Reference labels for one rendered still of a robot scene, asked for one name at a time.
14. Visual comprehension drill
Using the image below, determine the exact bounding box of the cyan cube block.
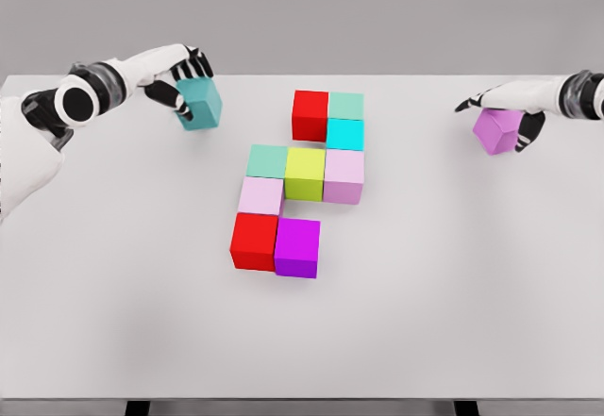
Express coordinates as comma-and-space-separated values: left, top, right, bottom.
325, 117, 365, 152

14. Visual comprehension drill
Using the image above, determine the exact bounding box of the violet cube block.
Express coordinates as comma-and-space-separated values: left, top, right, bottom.
472, 108, 525, 157

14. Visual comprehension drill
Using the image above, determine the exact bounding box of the yellow-green cube block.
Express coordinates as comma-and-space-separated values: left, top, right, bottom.
283, 147, 327, 202

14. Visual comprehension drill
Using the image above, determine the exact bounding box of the mint green cube block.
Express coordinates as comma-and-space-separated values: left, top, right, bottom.
327, 92, 365, 122
245, 143, 289, 180

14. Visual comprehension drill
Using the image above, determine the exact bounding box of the red cube block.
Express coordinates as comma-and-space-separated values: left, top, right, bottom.
291, 89, 330, 143
229, 212, 280, 273

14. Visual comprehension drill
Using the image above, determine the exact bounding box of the teal cube block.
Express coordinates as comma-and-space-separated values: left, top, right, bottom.
174, 76, 224, 132

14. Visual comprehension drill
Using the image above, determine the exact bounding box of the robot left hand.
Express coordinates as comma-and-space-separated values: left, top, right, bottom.
136, 42, 214, 123

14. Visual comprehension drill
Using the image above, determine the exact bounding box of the magenta cube block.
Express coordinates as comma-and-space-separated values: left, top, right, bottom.
273, 217, 322, 280

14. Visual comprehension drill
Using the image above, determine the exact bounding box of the pale pink cube block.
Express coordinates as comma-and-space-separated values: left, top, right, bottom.
236, 176, 286, 217
322, 149, 366, 207

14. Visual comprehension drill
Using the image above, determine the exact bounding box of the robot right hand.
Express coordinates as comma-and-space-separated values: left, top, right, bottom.
454, 82, 547, 154

